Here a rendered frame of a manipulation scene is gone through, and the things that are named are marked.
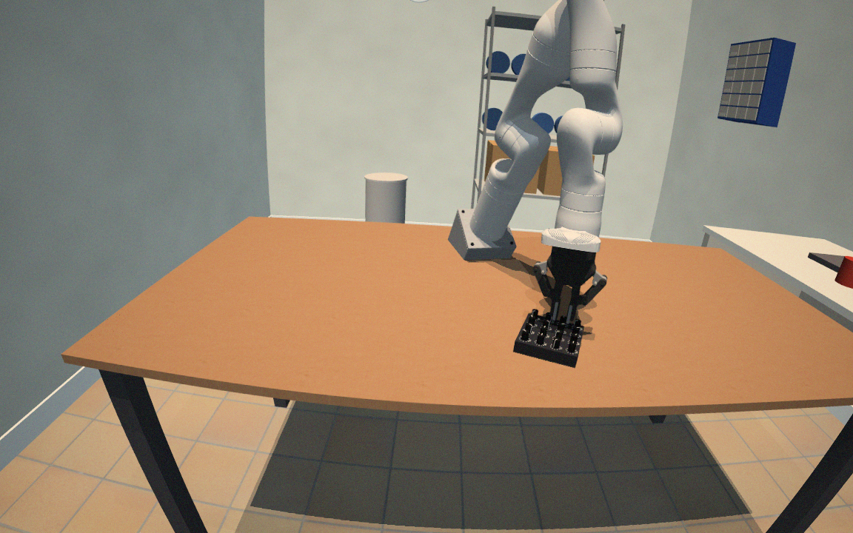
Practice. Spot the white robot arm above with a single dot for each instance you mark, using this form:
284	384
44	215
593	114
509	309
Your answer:
591	68

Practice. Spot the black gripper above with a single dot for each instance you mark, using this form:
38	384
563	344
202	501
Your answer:
569	273

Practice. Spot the black knob box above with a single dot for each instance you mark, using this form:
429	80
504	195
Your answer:
541	337

